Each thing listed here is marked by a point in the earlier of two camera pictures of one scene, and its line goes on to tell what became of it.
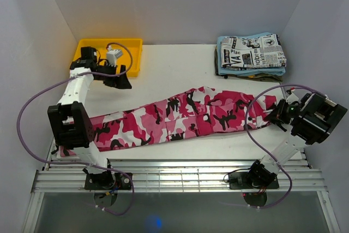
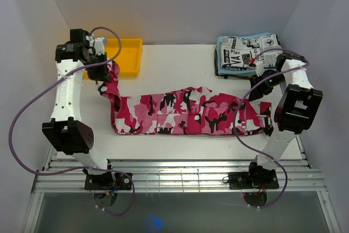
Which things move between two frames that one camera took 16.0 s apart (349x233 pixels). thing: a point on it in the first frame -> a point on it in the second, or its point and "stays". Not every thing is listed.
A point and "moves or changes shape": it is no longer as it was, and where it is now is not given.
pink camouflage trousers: x=194 y=112 moves or changes shape
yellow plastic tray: x=132 y=49 stays
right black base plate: x=239 y=180 stays
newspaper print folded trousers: x=260 y=52 stays
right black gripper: x=279 y=118 -> x=258 y=92
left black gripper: x=122 y=82 -> x=103 y=75
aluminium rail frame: x=66 y=174 stays
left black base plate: x=107 y=180 stays
